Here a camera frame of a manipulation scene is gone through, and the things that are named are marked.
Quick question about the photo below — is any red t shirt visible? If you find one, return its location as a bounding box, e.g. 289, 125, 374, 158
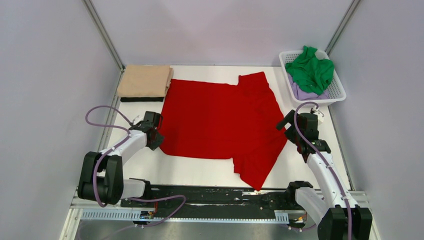
159, 72, 287, 191

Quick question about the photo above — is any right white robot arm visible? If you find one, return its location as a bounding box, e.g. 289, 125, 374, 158
276, 110, 373, 240

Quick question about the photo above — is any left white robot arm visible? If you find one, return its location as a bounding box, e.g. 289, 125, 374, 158
77, 111, 164, 207

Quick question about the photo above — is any lilac t shirt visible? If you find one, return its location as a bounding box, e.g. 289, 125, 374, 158
286, 72, 331, 101

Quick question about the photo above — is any white plastic basket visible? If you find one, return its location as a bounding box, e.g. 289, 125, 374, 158
279, 46, 347, 107

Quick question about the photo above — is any folded beige t shirt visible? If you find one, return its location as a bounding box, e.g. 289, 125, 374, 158
117, 65, 174, 98

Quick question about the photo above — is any green t shirt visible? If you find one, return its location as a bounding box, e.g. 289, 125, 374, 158
284, 45, 335, 95

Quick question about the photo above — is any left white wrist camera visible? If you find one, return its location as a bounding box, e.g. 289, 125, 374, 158
132, 115, 144, 125

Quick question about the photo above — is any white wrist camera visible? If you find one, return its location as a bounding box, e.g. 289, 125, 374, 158
310, 106, 325, 125
132, 115, 144, 125

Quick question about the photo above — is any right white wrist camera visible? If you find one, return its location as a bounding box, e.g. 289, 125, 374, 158
310, 106, 325, 125

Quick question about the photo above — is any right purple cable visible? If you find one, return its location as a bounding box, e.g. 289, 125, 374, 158
286, 101, 353, 240

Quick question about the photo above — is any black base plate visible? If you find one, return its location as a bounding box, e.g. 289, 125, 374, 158
120, 185, 307, 221

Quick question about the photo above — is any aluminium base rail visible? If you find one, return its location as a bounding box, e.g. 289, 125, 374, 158
71, 186, 373, 215

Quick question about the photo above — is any white slotted cable duct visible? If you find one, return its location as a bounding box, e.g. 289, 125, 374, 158
80, 209, 290, 224

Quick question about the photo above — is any right aluminium frame post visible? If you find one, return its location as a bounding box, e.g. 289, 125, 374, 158
325, 0, 362, 56

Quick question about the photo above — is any aluminium frame post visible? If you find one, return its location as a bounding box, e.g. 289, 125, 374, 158
325, 0, 362, 56
82, 0, 125, 72

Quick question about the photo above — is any left aluminium frame post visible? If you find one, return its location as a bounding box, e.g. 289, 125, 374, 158
82, 0, 125, 72

